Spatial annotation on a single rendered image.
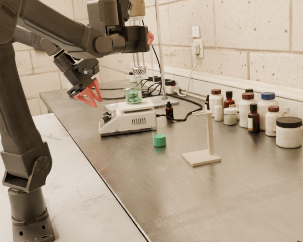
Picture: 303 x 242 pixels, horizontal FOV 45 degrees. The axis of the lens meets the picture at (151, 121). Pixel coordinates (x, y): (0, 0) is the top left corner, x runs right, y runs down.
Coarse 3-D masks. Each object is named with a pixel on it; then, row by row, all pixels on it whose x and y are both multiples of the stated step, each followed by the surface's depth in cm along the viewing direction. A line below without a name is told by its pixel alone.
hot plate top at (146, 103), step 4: (144, 100) 134; (148, 100) 133; (120, 104) 131; (124, 104) 130; (140, 104) 128; (144, 104) 127; (148, 104) 127; (152, 104) 126; (120, 108) 125; (124, 108) 124; (128, 108) 124; (132, 108) 123; (136, 108) 124; (140, 108) 124; (144, 108) 124; (148, 108) 124
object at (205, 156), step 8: (192, 112) 95; (200, 112) 93; (208, 112) 93; (208, 120) 94; (208, 128) 95; (208, 136) 95; (208, 144) 96; (192, 152) 100; (200, 152) 99; (208, 152) 97; (192, 160) 94; (200, 160) 93; (208, 160) 93; (216, 160) 94
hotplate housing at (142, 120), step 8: (120, 112) 127; (128, 112) 125; (136, 112) 124; (144, 112) 124; (152, 112) 124; (112, 120) 124; (120, 120) 123; (128, 120) 124; (136, 120) 124; (144, 120) 124; (152, 120) 125; (104, 128) 123; (112, 128) 124; (120, 128) 124; (128, 128) 124; (136, 128) 125; (144, 128) 126
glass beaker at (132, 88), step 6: (126, 84) 126; (132, 84) 126; (138, 84) 127; (126, 90) 127; (132, 90) 126; (138, 90) 127; (126, 96) 128; (132, 96) 127; (138, 96) 127; (126, 102) 129; (132, 102) 127; (138, 102) 128
